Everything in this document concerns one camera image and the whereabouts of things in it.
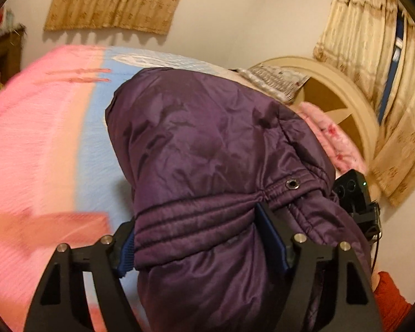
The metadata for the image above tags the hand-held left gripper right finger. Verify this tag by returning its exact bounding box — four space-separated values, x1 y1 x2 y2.
255 202 383 332

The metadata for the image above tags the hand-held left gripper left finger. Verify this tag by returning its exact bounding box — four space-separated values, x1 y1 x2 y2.
22 218 141 332

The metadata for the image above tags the purple puffer jacket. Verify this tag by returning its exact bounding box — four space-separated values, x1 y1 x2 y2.
105 67 374 332

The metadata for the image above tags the person's right forearm orange sleeve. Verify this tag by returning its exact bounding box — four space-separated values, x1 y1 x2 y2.
371 271 414 332

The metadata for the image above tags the pink folded blanket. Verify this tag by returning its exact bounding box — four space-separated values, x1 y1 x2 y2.
294 102 368 178

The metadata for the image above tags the beige patterned curtain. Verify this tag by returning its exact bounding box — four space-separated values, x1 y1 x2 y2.
43 0 194 36
313 0 415 208

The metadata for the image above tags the cream bed headboard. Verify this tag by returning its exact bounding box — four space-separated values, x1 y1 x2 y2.
249 55 382 196

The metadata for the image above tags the grey floral pillow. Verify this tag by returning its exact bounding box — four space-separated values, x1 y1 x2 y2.
233 63 312 105

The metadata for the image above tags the window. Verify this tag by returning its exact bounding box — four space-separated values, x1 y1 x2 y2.
378 15 408 120

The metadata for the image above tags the bed with patterned sheet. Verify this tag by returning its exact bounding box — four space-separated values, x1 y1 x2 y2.
0 44 367 332

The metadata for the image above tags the dark wooden shelf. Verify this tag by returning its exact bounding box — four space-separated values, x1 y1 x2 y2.
0 24 25 95

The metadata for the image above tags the black cable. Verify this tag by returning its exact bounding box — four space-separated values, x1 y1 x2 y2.
371 237 382 279

